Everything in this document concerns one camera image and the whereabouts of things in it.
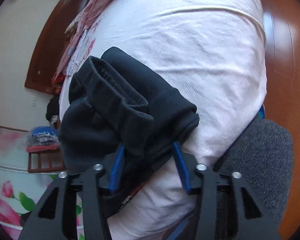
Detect wooden chair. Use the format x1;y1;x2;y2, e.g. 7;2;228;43
27;149;66;173

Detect dark wooden headboard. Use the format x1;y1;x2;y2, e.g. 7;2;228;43
25;0;90;95

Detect black clothes pile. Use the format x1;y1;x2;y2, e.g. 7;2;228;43
45;94;60;128

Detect plastic bag of clothes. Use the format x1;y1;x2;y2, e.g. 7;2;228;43
26;126;60;153

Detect white floral bed sheet mattress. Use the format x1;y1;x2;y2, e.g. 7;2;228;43
58;0;268;240

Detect floral wardrobe door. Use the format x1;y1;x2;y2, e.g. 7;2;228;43
0;123;86;240

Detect grey trousered leg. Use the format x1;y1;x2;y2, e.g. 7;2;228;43
165;104;294;240

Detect dark navy pants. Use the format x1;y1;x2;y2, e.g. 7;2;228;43
58;47;199;217

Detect red checkered quilt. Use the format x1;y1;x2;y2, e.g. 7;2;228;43
52;0;113;94

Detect white wall switch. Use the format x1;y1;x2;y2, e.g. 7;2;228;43
32;98;37;108

